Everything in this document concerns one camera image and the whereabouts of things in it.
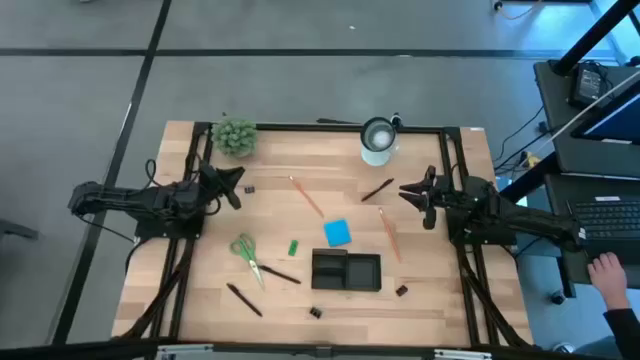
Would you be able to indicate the black keyboard tray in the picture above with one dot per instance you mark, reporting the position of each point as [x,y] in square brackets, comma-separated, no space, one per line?
[575,272]

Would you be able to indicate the black pen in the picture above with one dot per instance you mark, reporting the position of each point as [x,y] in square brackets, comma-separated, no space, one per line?
[244,299]
[280,274]
[377,190]

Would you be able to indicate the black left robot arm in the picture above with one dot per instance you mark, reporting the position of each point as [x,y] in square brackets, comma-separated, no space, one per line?
[125,197]

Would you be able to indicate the black caster wheel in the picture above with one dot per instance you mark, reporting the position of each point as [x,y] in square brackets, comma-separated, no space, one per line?
[557,298]

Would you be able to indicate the grey chair base leg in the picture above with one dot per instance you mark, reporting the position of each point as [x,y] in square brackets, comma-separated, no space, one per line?
[17,230]

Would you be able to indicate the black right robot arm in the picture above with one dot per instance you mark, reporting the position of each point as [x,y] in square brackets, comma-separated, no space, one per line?
[525,217]

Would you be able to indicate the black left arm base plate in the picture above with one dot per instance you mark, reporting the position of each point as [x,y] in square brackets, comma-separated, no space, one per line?
[165,231]

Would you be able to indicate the blue sticky note pad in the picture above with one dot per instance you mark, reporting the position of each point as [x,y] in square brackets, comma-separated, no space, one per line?
[337,233]

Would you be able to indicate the black side desk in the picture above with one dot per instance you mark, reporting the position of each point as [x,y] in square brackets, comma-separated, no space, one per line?
[565,140]

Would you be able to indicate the black rig crossbar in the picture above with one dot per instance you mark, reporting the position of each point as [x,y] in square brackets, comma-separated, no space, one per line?
[250,351]

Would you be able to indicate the black computer keyboard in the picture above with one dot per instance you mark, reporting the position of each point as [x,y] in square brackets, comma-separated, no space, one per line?
[612,220]

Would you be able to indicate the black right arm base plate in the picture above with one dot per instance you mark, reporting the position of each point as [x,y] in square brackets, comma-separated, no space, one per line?
[492,239]

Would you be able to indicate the yellow power plug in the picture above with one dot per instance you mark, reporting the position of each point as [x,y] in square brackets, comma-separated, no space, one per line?
[532,160]

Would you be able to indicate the person's hand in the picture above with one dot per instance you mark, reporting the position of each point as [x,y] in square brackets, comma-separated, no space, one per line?
[609,280]

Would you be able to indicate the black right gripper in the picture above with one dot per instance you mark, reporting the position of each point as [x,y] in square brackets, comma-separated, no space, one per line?
[442,195]

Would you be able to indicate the black computer monitor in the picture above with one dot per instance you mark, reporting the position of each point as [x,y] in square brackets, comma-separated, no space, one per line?
[615,125]

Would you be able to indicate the black power adapter box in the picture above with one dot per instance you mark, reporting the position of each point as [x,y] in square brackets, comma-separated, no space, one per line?
[589,84]

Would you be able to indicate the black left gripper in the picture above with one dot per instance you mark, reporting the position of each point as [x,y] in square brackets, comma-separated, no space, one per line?
[210,180]

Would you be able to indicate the green artificial potted plant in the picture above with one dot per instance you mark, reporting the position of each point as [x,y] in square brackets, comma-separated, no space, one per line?
[234,136]

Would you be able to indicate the orange pencil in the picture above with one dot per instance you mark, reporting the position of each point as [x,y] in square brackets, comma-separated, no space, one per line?
[390,235]
[306,196]

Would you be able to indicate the person's forearm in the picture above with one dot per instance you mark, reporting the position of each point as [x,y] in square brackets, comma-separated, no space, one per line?
[625,335]

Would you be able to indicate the small green eraser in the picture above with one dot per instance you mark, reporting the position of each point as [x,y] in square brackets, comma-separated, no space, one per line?
[293,248]

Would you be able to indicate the black mesh desk organizer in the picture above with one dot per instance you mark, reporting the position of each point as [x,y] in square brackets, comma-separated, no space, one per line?
[364,274]

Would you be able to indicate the black metal table frame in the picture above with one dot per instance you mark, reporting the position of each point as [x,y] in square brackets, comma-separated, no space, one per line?
[300,127]

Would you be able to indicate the black diagonal pole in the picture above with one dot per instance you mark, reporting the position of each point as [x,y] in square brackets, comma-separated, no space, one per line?
[595,35]

